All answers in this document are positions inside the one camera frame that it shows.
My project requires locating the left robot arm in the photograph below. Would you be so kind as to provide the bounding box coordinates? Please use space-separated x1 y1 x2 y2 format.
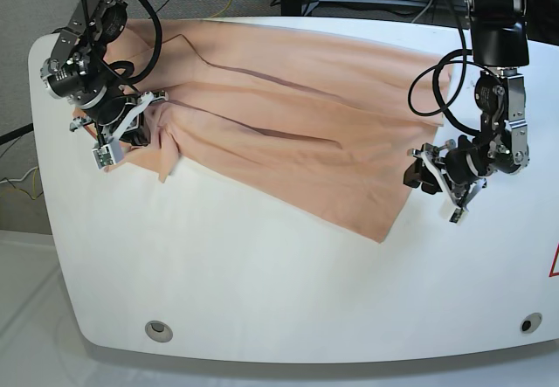
403 0 529 224

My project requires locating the table cable grommet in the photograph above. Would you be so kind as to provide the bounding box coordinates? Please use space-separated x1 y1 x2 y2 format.
520 313 542 334
145 321 173 343

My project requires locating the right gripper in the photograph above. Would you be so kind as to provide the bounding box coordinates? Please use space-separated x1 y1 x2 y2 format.
70 91 169 147

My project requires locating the peach pink T-shirt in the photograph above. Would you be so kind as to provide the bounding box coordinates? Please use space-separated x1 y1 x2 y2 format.
124 19 443 243

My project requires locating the yellow floor cable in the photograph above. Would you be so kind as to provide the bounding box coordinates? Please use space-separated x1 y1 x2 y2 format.
0 167 40 203

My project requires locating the black bar at left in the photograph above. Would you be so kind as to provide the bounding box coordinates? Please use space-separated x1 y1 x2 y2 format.
0 123 34 145

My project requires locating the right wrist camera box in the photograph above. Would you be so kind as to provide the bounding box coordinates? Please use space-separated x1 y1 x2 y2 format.
92 140 124 169

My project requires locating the white cable at left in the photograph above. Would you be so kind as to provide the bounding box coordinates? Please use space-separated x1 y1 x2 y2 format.
0 166 40 186

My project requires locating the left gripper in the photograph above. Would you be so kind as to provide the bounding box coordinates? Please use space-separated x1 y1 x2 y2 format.
403 135 488 210

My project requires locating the red triangle sticker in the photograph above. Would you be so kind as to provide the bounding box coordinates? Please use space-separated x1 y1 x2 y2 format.
549 246 559 277

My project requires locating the left table cable grommet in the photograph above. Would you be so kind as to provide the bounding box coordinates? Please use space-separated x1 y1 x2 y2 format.
145 321 173 343

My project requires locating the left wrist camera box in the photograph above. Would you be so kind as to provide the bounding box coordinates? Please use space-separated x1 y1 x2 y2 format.
441 200 468 225

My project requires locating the right table cable grommet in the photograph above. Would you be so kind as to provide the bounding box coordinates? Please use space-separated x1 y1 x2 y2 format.
520 313 542 334

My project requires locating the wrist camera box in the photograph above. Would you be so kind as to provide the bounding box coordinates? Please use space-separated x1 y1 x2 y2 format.
92 140 124 169
441 200 468 225

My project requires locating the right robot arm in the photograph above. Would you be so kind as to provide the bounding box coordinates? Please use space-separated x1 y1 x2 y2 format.
40 0 162 149

